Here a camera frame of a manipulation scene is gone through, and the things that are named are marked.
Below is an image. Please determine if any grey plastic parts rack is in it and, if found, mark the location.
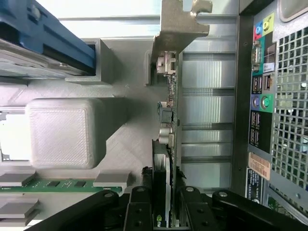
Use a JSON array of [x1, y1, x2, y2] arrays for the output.
[[0, 38, 156, 228]]

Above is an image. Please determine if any green RAM stick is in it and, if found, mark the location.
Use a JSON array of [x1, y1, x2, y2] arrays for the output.
[[0, 179, 123, 193]]

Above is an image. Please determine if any open black PC case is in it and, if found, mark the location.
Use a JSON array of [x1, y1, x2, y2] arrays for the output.
[[230, 0, 308, 228]]

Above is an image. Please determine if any silver CPU chip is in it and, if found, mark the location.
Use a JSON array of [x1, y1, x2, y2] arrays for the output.
[[0, 112, 31, 161]]

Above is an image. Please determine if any hard disk in blue carrier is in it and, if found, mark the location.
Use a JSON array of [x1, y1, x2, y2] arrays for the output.
[[0, 0, 96, 78]]

